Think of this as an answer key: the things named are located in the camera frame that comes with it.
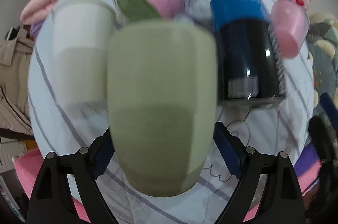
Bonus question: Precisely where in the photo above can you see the light green plastic cup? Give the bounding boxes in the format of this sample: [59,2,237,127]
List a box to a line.
[107,20,217,197]

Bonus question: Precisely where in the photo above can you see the small pink plastic cup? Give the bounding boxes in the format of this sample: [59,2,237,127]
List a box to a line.
[270,0,309,59]

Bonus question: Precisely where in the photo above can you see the white paper cup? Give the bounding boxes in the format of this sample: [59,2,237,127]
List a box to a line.
[52,0,116,108]

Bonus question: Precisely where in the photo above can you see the purple blanket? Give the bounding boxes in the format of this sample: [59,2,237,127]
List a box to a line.
[294,143,321,179]

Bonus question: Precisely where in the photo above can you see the white purple striped quilt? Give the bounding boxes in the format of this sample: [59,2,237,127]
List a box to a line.
[28,0,314,223]

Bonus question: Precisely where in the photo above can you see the pink bed sheet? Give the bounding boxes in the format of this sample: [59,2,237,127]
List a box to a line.
[14,149,90,223]

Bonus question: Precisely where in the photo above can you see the grey plush toy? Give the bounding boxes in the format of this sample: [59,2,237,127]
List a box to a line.
[306,31,337,115]

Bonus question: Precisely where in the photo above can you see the blue black metal can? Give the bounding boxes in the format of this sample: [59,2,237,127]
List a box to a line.
[210,0,286,108]

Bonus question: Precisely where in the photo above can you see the triangle pattern cushion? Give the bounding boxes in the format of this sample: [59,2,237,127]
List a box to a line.
[308,12,337,39]

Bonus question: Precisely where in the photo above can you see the beige jacket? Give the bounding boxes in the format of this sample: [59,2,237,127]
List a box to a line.
[1,37,34,136]

